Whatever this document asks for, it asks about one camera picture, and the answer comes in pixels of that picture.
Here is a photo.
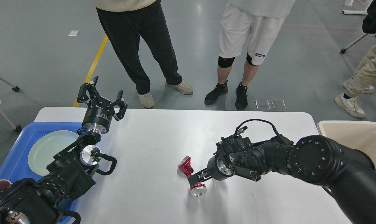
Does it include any grey floor plate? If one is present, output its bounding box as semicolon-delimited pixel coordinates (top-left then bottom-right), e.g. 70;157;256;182
256;100;271;110
271;100;287;110

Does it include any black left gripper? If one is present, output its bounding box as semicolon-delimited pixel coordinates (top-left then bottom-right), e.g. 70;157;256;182
76;76;127;134

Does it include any person in black trousers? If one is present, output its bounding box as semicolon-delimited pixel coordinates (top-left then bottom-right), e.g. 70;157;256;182
91;0;194;109

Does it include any person in khaki trousers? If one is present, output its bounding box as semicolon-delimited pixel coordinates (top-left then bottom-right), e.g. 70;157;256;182
335;0;376;119

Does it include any blue plastic tray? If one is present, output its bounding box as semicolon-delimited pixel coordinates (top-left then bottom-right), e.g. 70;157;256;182
0;122;88;224

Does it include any rolling stand leg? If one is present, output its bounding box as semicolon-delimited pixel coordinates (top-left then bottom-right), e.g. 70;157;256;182
0;76;20;92

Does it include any beige plastic bin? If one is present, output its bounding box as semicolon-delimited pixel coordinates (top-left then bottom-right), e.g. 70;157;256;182
316;120;376;168

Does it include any green plate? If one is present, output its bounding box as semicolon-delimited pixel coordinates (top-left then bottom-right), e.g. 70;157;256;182
28;130;78;176

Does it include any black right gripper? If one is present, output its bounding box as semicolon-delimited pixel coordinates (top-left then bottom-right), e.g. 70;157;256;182
187;154;234;187

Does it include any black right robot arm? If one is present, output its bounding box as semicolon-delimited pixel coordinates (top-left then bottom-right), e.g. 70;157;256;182
181;123;376;224

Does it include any crushed red can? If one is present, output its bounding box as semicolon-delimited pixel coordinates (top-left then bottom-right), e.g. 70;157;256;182
178;156;207;197

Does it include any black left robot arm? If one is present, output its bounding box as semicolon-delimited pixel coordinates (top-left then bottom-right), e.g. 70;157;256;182
0;77;127;224

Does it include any person in white shorts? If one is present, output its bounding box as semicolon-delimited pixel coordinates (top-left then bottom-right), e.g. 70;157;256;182
204;0;295;110

